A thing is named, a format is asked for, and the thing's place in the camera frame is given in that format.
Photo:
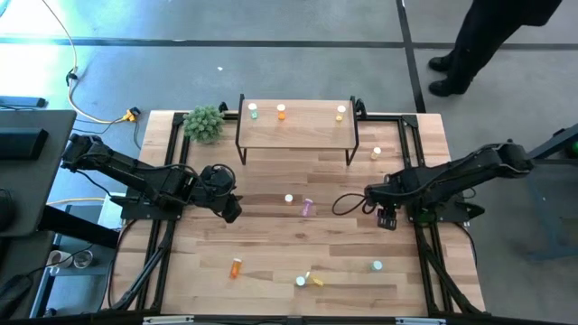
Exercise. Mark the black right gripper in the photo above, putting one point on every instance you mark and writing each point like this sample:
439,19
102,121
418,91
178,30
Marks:
388,204

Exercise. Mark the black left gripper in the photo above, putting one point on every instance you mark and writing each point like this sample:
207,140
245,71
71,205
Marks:
219,185

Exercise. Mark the orange medicine bottle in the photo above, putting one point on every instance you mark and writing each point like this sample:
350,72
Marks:
235,269
281,109
288,197

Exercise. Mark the yellow medicine bottle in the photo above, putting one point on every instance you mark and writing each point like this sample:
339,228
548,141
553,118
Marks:
316,282
341,110
376,151

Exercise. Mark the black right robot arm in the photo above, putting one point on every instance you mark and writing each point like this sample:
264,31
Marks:
451,175

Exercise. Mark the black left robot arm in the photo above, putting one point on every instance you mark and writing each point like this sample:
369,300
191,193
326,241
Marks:
135,170

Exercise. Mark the pink medicine bottle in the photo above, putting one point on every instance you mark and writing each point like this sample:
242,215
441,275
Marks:
307,207

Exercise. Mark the green potted plant white pot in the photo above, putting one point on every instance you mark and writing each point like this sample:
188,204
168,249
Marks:
203,124

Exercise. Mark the yellow plug connector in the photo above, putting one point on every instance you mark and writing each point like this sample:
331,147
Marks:
131,115

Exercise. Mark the grey metal cart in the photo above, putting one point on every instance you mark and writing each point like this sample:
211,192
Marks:
533,203

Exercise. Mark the black desk beam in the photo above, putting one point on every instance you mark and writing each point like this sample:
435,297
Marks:
77,227

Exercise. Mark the glass cup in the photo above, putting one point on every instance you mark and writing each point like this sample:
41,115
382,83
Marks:
83,259

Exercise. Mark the white mug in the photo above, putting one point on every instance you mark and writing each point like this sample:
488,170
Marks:
58,258

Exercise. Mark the person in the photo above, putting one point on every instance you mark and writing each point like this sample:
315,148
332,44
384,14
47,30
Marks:
483,40

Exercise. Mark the black desk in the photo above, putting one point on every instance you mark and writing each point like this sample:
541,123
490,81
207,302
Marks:
36,194

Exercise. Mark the black rectangular device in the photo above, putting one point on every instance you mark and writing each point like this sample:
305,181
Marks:
22,143

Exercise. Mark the black flat device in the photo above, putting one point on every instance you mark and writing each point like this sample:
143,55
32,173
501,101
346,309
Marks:
22,102

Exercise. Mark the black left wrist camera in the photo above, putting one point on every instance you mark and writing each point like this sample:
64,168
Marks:
231,212

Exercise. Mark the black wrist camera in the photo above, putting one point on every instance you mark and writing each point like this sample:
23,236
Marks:
387,220
231,212

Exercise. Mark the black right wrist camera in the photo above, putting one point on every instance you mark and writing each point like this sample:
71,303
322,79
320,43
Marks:
387,220

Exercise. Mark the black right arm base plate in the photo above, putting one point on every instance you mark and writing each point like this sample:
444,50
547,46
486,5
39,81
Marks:
456,213

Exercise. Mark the wooden shelf black metal frame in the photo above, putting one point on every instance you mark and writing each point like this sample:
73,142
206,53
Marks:
293,131

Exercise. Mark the black aluminium table frame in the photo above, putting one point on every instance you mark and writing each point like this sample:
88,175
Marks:
179,119

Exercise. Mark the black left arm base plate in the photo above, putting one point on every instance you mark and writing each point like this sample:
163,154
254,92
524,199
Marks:
135,211

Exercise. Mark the silver bracket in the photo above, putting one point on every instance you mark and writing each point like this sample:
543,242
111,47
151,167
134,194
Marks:
420,321
168,320

